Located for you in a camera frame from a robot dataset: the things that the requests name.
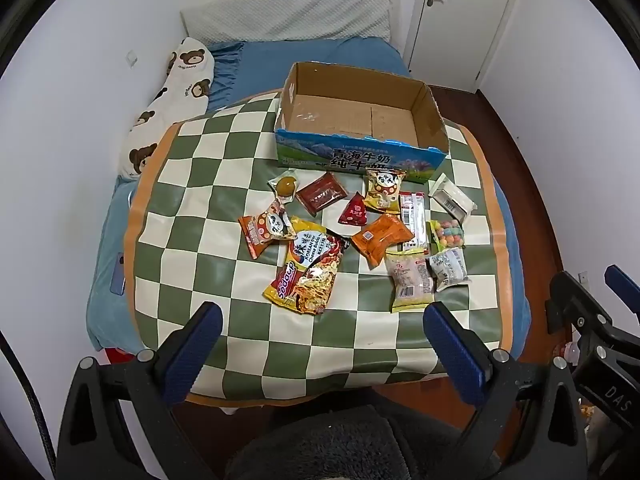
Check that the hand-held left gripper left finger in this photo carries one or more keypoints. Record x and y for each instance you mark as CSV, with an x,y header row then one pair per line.
x,y
195,355

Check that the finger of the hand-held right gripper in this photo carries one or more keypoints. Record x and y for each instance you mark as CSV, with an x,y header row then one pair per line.
x,y
582,310
622,285

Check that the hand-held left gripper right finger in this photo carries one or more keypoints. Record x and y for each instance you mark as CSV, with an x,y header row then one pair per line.
x,y
457,355

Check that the small white snack packet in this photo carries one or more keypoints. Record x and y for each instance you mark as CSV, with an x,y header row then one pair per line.
x,y
449,267

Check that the long red white snack packet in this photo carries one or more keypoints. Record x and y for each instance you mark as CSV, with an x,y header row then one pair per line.
x,y
414,220

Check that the cardboard box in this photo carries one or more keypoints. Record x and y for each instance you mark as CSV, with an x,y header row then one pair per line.
x,y
350,110

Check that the red object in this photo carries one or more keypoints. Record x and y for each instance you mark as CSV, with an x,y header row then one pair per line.
x,y
117,355

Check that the pale yellow pink snack packet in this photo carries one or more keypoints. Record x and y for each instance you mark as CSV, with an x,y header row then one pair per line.
x,y
409,280

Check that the green white checkered mat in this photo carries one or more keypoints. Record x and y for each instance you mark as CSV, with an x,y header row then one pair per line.
x,y
210,260

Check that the blue phone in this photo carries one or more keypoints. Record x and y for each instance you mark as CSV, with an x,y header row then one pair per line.
x,y
119,275

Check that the colourful candy bag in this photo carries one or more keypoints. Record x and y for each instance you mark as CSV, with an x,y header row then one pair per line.
x,y
447,235

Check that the yellow instant noodle packet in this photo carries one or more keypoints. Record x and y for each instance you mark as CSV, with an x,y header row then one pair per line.
x,y
307,275

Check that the orange panda snack packet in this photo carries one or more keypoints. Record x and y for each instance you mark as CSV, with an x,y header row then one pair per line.
x,y
265,227

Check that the silver white snack packet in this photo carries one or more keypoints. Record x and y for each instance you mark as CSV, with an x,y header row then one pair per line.
x,y
452,199

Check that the red triangular snack packet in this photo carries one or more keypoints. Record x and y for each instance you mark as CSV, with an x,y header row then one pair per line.
x,y
355,210

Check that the yellow panda snack packet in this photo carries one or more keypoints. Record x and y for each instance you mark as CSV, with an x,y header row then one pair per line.
x,y
384,190

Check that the braised egg packet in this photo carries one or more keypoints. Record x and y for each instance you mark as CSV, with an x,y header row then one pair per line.
x,y
286,186

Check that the dark red sauce packet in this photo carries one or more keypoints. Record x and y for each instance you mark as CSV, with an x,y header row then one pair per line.
x,y
321,194

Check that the white bear print pillow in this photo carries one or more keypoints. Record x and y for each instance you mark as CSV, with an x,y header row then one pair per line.
x,y
170,105

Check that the white door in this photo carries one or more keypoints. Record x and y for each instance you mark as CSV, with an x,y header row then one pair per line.
x,y
465,25

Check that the blue bed sheet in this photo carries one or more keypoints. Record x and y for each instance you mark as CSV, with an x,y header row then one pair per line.
x,y
300,52

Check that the grey textured pillow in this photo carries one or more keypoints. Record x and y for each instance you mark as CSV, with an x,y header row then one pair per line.
x,y
300,15

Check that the white wall socket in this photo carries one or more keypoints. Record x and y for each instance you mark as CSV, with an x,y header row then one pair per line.
x,y
583,276

